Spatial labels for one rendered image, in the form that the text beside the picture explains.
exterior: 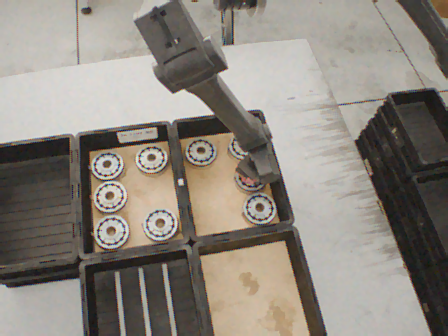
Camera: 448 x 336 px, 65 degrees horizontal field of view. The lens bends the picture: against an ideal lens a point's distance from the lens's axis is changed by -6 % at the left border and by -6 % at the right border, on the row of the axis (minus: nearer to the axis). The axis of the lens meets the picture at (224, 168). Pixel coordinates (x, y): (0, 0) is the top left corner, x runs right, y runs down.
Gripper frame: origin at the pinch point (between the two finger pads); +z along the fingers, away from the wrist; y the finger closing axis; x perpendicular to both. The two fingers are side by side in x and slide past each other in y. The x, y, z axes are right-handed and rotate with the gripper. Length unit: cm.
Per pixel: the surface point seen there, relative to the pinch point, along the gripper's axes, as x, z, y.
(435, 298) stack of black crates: -92, 60, 37
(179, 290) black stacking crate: -7.4, 3.9, -40.3
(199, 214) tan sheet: 3.9, 3.9, -19.7
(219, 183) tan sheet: 6.4, 3.9, -7.8
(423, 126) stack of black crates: -39, 39, 99
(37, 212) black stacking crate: 41, 3, -54
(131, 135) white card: 36.1, -2.7, -16.9
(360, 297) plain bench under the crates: -52, 17, -2
